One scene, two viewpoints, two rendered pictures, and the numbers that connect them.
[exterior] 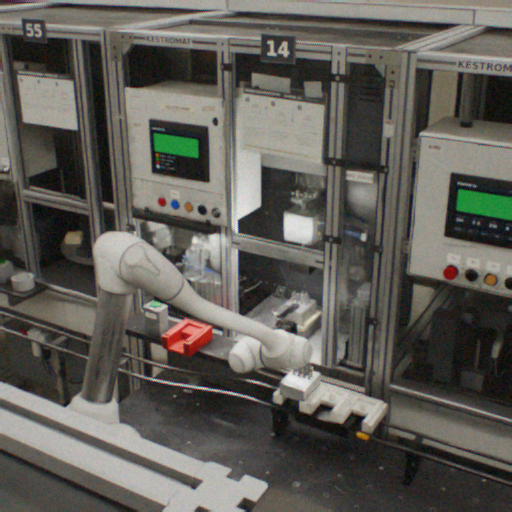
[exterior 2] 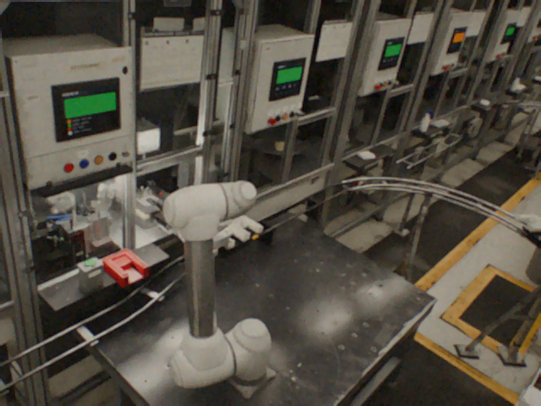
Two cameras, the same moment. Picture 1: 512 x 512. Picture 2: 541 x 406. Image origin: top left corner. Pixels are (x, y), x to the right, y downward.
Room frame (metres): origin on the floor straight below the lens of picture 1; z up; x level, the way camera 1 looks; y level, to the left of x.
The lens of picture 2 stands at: (1.68, 1.78, 2.31)
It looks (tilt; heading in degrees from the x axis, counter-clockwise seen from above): 31 degrees down; 278
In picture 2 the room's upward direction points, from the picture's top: 9 degrees clockwise
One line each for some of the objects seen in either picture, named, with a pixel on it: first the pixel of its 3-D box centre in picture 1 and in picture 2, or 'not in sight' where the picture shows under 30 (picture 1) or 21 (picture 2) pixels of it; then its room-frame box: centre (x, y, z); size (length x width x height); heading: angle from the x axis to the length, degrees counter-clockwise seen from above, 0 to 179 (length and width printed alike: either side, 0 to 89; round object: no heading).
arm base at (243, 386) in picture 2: not in sight; (250, 367); (1.82, 0.42, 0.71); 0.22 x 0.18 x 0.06; 60
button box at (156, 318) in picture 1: (157, 317); (90, 273); (2.53, 0.40, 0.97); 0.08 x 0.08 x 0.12; 60
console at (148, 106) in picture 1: (192, 149); (64, 106); (2.68, 0.25, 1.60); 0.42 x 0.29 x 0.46; 60
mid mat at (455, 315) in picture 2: not in sight; (500, 307); (0.21, -1.36, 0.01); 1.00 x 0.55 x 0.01; 60
